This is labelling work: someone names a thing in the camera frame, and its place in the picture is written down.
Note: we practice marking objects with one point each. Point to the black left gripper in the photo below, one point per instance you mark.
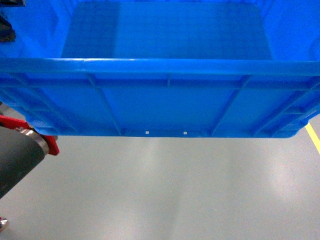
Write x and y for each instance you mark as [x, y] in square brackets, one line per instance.
[7, 34]

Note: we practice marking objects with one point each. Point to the large blue plastic crate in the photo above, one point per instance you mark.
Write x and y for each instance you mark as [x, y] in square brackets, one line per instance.
[163, 68]

